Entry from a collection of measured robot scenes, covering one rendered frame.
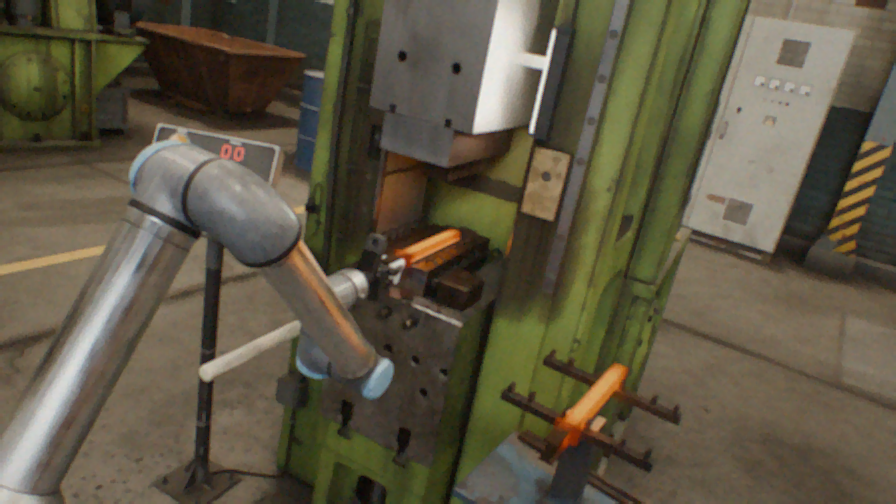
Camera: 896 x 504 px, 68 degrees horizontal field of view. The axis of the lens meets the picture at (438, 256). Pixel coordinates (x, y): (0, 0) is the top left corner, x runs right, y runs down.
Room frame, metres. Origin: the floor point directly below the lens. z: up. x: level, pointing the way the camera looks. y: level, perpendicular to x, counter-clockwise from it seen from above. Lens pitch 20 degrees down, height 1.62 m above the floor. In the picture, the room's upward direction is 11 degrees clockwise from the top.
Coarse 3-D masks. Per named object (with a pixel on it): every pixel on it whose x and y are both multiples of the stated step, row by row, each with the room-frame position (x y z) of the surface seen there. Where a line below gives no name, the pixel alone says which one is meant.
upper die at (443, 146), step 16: (384, 128) 1.69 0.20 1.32; (400, 128) 1.67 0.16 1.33; (416, 128) 1.65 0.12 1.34; (432, 128) 1.63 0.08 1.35; (448, 128) 1.62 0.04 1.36; (512, 128) 1.97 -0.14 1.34; (384, 144) 1.68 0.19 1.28; (400, 144) 1.66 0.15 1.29; (416, 144) 1.65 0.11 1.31; (432, 144) 1.63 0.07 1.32; (448, 144) 1.61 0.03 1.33; (464, 144) 1.68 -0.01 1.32; (480, 144) 1.77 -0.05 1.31; (496, 144) 1.88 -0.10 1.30; (432, 160) 1.63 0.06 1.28; (448, 160) 1.61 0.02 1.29; (464, 160) 1.70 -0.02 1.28
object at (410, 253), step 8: (448, 232) 1.89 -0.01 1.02; (456, 232) 1.90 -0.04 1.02; (424, 240) 1.77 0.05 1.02; (432, 240) 1.79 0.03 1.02; (440, 240) 1.80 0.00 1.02; (448, 240) 1.84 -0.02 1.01; (408, 248) 1.68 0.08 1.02; (416, 248) 1.69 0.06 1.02; (424, 248) 1.71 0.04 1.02; (432, 248) 1.75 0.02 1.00; (392, 256) 1.59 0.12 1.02; (400, 256) 1.60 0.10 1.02; (408, 256) 1.62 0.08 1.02; (416, 256) 1.67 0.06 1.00; (408, 264) 1.62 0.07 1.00
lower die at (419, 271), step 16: (432, 224) 2.05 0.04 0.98; (400, 240) 1.84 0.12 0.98; (416, 240) 1.84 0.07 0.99; (464, 240) 1.92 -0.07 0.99; (480, 240) 1.95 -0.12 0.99; (432, 256) 1.72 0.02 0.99; (448, 256) 1.75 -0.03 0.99; (416, 272) 1.62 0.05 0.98; (432, 272) 1.64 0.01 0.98; (400, 288) 1.64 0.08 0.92; (416, 288) 1.62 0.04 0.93
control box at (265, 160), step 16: (160, 128) 1.77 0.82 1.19; (176, 128) 1.78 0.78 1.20; (208, 144) 1.77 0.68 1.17; (224, 144) 1.77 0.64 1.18; (240, 144) 1.78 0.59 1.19; (256, 144) 1.78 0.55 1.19; (240, 160) 1.75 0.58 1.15; (256, 160) 1.76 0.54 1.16; (272, 160) 1.77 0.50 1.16; (272, 176) 1.75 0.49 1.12
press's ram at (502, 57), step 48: (384, 0) 1.71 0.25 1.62; (432, 0) 1.66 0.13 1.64; (480, 0) 1.61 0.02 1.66; (528, 0) 1.75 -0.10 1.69; (384, 48) 1.70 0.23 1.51; (432, 48) 1.65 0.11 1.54; (480, 48) 1.60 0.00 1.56; (528, 48) 1.82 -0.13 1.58; (384, 96) 1.69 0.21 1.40; (432, 96) 1.64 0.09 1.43; (480, 96) 1.59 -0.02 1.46; (528, 96) 1.89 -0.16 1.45
